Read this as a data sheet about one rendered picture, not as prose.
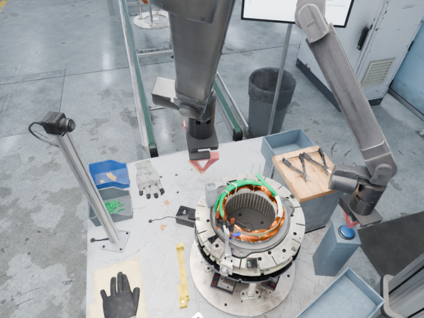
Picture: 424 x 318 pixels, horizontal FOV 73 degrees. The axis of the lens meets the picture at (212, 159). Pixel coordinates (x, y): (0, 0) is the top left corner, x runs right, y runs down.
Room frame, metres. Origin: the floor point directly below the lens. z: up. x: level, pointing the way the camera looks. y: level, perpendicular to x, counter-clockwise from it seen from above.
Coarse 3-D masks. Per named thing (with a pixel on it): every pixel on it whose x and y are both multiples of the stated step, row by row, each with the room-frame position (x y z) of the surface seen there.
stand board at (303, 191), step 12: (276, 156) 0.72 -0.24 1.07; (288, 156) 0.72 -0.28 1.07; (312, 156) 0.72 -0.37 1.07; (324, 156) 0.72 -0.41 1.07; (288, 168) 0.67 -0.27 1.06; (300, 168) 0.67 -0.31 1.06; (312, 168) 0.67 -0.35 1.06; (288, 180) 0.61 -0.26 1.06; (300, 180) 0.61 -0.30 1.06; (312, 180) 0.61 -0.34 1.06; (324, 180) 0.61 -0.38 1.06; (300, 192) 0.56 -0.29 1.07; (312, 192) 0.56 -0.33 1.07; (324, 192) 0.57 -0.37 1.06
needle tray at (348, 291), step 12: (348, 276) 0.30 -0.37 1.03; (336, 288) 0.27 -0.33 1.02; (348, 288) 0.27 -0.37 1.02; (360, 288) 0.27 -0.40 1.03; (312, 300) 0.23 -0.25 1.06; (324, 300) 0.24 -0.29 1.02; (336, 300) 0.24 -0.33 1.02; (348, 300) 0.24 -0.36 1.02; (360, 300) 0.24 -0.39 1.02; (372, 300) 0.24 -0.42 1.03; (384, 300) 0.23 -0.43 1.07; (300, 312) 0.20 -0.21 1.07; (312, 312) 0.22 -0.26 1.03; (324, 312) 0.22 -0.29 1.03; (336, 312) 0.22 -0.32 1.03; (348, 312) 0.22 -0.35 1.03; (360, 312) 0.22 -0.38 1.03; (372, 312) 0.20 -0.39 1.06
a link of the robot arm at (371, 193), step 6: (360, 180) 0.45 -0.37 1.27; (366, 180) 0.45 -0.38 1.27; (360, 186) 0.44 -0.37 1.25; (366, 186) 0.43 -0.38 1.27; (372, 186) 0.43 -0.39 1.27; (378, 186) 0.43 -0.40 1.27; (384, 186) 0.43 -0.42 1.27; (360, 192) 0.44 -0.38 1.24; (366, 192) 0.43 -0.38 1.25; (372, 192) 0.42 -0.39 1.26; (378, 192) 0.42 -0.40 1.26; (360, 198) 0.43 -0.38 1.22; (366, 198) 0.42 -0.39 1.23; (372, 198) 0.42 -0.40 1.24; (378, 198) 0.42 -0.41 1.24
